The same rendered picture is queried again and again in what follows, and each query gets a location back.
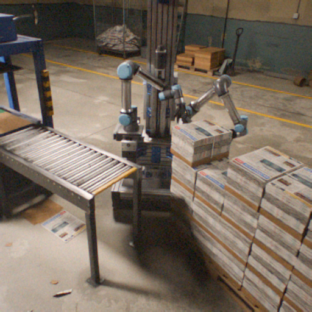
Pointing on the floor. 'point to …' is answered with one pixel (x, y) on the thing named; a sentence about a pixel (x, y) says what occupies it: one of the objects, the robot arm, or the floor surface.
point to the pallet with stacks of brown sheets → (201, 59)
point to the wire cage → (119, 35)
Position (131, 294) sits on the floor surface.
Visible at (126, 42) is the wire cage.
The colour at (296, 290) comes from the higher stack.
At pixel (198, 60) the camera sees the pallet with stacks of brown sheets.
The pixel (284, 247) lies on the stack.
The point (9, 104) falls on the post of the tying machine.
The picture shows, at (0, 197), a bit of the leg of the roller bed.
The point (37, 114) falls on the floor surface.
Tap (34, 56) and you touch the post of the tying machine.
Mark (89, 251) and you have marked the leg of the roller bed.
